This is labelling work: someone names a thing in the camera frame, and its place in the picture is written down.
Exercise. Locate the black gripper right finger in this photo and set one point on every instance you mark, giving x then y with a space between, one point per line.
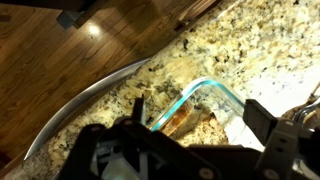
259 120

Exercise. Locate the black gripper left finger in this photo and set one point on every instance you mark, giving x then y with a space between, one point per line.
138 113

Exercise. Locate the curved steel oven handle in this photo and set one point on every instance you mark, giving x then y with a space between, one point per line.
80 102

